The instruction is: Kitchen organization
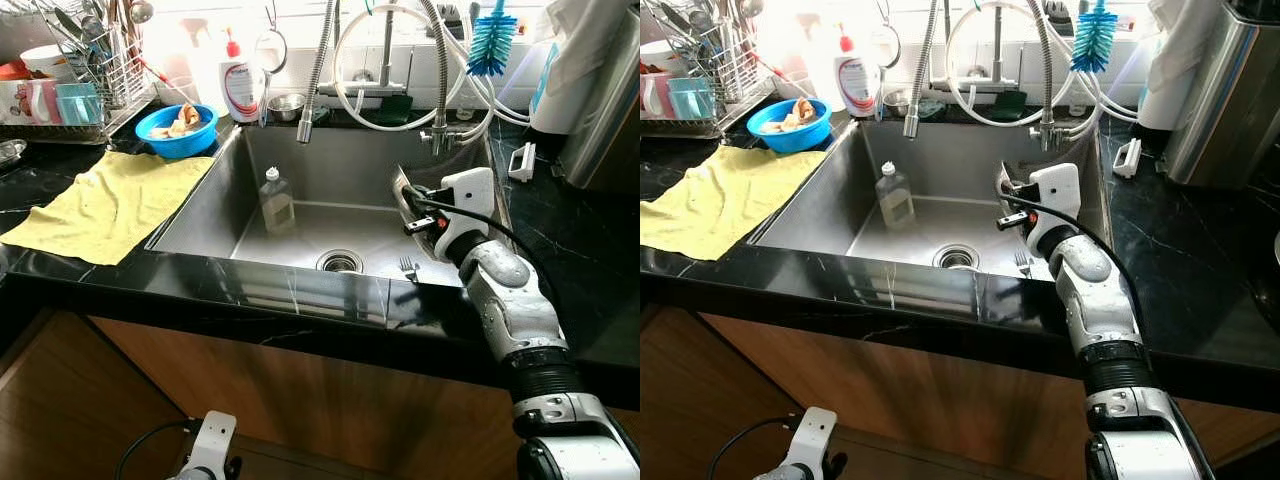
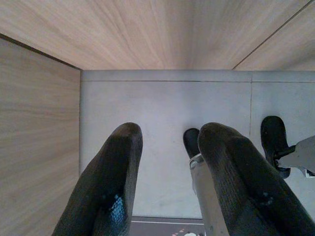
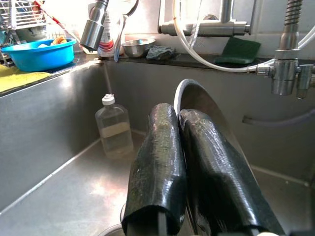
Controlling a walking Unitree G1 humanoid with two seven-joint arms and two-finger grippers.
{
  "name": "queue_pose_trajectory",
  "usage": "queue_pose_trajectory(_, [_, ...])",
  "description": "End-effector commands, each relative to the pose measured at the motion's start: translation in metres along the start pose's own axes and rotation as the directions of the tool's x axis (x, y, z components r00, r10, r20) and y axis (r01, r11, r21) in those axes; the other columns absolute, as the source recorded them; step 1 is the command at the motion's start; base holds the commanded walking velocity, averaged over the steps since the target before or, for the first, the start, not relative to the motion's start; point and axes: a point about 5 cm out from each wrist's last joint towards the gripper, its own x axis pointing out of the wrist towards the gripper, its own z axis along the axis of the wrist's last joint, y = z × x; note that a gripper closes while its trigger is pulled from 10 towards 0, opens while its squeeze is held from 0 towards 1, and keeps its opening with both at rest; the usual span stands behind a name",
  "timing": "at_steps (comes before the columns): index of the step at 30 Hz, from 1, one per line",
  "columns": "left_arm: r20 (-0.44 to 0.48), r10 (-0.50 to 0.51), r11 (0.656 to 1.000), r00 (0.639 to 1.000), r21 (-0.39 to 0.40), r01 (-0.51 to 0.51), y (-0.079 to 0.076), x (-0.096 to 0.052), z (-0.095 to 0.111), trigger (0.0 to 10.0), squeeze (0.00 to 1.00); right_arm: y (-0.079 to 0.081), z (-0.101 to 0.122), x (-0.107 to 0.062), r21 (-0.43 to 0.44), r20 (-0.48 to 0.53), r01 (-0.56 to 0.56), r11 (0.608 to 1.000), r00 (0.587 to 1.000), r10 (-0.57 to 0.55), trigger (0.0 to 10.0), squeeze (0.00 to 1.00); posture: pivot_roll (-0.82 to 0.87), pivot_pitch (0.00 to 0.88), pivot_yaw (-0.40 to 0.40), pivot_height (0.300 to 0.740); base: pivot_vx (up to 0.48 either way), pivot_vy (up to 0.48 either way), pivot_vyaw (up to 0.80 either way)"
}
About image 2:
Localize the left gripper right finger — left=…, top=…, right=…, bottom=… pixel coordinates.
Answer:
left=197, top=122, right=315, bottom=236

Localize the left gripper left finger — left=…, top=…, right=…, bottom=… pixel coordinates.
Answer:
left=51, top=122, right=144, bottom=236

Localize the silver left robot leg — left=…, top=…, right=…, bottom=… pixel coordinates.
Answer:
left=189, top=154, right=231, bottom=236

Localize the silver robot leg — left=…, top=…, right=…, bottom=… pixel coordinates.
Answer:
left=189, top=154, right=231, bottom=236
left=277, top=134, right=315, bottom=177

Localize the black right robot foot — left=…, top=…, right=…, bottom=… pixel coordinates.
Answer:
left=260, top=116, right=292, bottom=179

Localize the black robot foot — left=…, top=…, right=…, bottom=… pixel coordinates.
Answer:
left=260, top=116, right=292, bottom=179
left=183, top=127, right=201, bottom=160

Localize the silver right robot leg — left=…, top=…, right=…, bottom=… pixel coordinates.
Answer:
left=277, top=134, right=315, bottom=177

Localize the black left robot foot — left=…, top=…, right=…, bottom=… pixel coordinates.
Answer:
left=183, top=127, right=201, bottom=160

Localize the grey panda floor mat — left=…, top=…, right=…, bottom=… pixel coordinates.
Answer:
left=129, top=216, right=206, bottom=236

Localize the light wood cabinet side panel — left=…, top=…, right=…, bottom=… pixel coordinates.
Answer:
left=0, top=33, right=82, bottom=236

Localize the light wood cabinet door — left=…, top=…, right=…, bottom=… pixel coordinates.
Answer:
left=0, top=0, right=312, bottom=71

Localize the light wood drawer front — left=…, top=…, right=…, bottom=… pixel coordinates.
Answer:
left=232, top=0, right=315, bottom=71

